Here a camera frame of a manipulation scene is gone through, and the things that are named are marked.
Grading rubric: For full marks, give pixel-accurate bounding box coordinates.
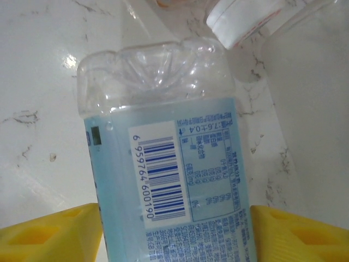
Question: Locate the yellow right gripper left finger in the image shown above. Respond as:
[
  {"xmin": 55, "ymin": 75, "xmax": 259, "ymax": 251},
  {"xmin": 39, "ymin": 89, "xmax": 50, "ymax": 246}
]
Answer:
[{"xmin": 0, "ymin": 203, "xmax": 106, "ymax": 262}]

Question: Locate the light blue label bottle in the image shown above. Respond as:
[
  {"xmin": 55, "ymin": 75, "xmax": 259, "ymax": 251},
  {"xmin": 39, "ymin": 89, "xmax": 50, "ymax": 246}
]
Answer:
[{"xmin": 76, "ymin": 38, "xmax": 258, "ymax": 262}]

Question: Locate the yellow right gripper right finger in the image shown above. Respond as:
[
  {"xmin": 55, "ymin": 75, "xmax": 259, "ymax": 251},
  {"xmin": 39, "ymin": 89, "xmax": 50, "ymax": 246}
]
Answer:
[{"xmin": 250, "ymin": 204, "xmax": 349, "ymax": 262}]

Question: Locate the red gold label bottle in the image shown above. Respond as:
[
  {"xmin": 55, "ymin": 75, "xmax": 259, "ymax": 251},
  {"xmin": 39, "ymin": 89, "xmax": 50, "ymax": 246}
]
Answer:
[{"xmin": 206, "ymin": 0, "xmax": 340, "ymax": 50}]

